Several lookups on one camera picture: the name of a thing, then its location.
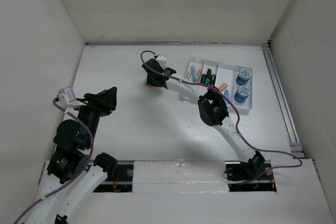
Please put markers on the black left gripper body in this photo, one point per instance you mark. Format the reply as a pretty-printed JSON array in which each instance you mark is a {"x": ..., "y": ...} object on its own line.
[{"x": 92, "y": 110}]

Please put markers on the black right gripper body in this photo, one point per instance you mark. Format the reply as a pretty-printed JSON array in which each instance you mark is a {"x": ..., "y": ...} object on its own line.
[{"x": 150, "y": 81}]

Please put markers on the pastel green clear highlighter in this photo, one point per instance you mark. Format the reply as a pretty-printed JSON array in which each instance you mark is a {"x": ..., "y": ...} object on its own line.
[{"x": 188, "y": 75}]

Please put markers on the pastel blue clear highlighter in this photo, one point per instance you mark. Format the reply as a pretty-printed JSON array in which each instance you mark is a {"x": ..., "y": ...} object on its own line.
[{"x": 194, "y": 73}]

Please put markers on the pastel orange clear highlighter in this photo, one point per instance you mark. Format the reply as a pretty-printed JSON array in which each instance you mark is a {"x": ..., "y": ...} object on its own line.
[{"x": 199, "y": 73}]

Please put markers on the black orange highlighter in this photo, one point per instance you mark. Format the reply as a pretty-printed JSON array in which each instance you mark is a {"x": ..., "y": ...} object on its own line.
[{"x": 203, "y": 78}]

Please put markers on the black green highlighter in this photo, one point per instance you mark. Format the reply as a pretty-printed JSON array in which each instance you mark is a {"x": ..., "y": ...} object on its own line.
[{"x": 208, "y": 76}]

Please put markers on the black pink highlighter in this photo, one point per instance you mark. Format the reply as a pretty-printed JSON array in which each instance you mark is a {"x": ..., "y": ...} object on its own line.
[{"x": 213, "y": 80}]

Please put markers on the pastel orange short highlighter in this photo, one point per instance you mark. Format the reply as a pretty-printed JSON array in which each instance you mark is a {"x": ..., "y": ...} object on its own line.
[{"x": 223, "y": 87}]

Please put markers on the pastel blue short highlighter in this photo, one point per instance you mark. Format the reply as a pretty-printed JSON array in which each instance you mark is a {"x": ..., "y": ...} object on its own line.
[{"x": 226, "y": 94}]

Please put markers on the blue tape roll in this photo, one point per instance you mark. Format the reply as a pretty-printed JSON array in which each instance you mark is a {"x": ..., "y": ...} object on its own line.
[
  {"x": 242, "y": 94},
  {"x": 243, "y": 76}
]

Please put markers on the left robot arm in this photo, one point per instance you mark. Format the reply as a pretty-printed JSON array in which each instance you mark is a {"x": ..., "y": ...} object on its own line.
[{"x": 72, "y": 174}]

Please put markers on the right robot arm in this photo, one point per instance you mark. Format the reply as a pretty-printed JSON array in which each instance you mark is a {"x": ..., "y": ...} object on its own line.
[{"x": 213, "y": 112}]

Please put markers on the white divided organizer tray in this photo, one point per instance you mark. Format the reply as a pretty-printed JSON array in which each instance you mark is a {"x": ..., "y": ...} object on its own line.
[{"x": 225, "y": 73}]

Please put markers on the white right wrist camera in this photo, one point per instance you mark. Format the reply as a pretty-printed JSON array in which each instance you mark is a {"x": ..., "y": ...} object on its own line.
[{"x": 161, "y": 59}]

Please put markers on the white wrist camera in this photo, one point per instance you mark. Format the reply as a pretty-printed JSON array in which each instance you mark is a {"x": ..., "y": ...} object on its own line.
[
  {"x": 161, "y": 59},
  {"x": 66, "y": 97}
]

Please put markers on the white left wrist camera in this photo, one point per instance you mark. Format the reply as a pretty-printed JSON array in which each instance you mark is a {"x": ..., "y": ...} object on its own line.
[{"x": 66, "y": 97}]

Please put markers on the aluminium rail back edge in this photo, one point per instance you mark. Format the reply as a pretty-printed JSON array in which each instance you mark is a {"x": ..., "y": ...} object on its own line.
[{"x": 169, "y": 43}]

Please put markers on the aluminium rail right side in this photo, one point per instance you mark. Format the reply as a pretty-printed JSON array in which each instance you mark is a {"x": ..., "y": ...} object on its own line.
[{"x": 293, "y": 138}]

